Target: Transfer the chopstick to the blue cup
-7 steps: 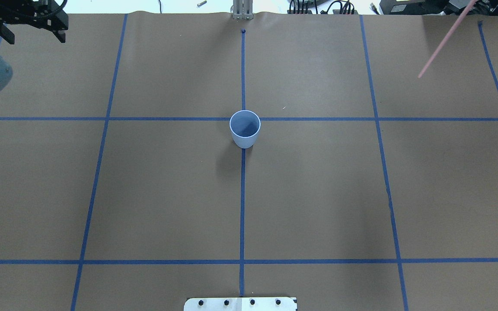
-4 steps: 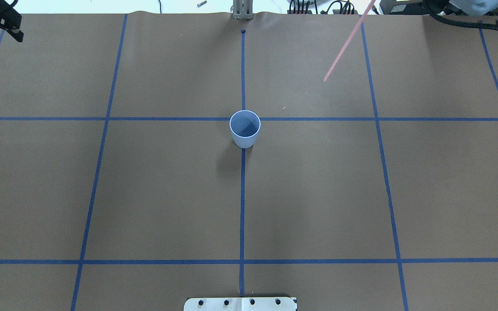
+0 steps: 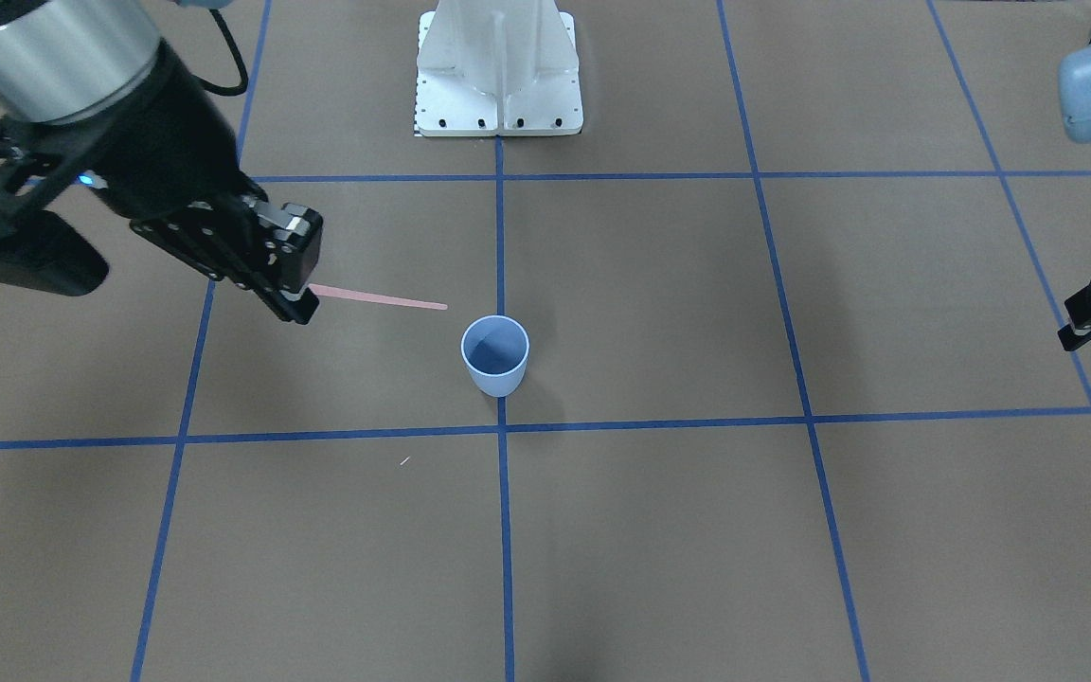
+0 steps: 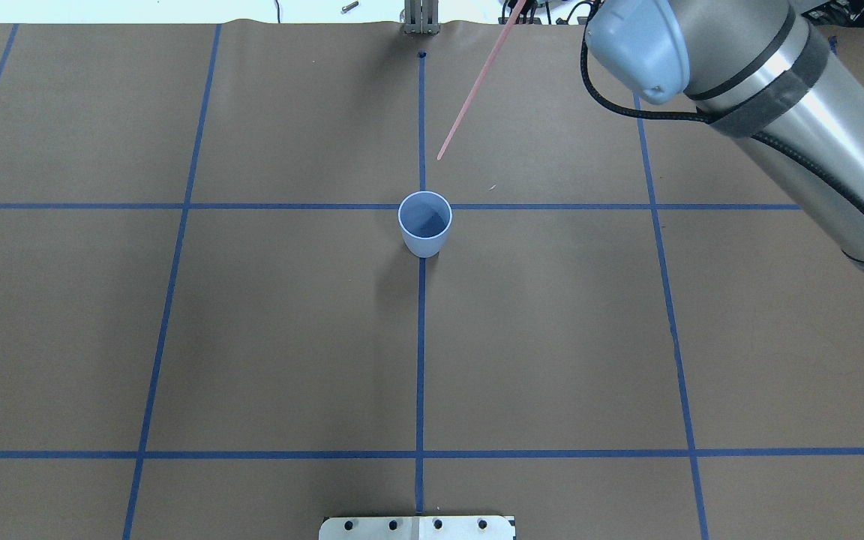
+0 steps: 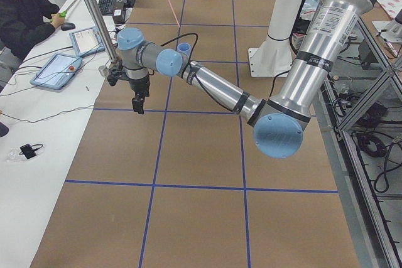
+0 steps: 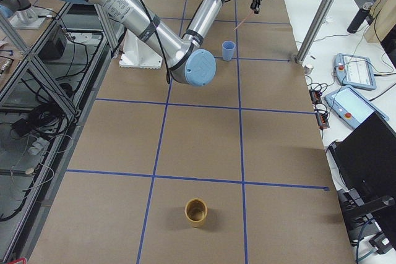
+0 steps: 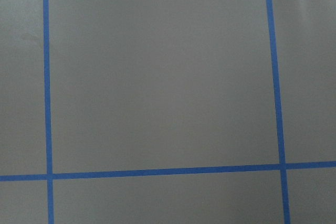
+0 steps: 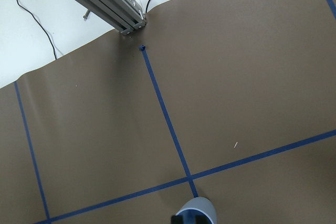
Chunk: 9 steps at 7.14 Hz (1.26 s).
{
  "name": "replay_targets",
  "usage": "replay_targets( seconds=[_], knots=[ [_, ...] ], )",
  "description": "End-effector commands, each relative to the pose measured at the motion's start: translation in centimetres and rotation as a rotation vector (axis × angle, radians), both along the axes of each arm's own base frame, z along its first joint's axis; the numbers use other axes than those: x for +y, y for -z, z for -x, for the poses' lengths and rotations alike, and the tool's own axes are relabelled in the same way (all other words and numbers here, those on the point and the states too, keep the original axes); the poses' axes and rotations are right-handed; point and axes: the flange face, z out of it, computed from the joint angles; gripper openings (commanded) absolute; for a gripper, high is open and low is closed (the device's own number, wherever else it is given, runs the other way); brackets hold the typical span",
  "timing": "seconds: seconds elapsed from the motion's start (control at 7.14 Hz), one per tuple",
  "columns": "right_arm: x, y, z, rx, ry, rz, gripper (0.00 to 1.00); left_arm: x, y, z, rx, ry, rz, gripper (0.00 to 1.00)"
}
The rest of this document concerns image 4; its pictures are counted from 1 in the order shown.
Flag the light blue plastic cup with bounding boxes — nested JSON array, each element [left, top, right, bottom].
[[397, 190, 453, 259]]

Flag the pink chopstick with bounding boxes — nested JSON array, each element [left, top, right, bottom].
[[436, 1, 527, 161]]

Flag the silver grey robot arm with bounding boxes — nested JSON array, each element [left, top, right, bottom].
[[580, 1, 864, 274]]

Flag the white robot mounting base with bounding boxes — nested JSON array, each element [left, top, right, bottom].
[[318, 514, 518, 539]]

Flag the small metal bolt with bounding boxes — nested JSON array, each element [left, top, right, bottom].
[[340, 1, 360, 14]]

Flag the grey metal bracket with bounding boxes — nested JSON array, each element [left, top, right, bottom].
[[400, 0, 441, 35]]

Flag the black braided cable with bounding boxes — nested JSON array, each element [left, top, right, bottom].
[[580, 45, 864, 263]]

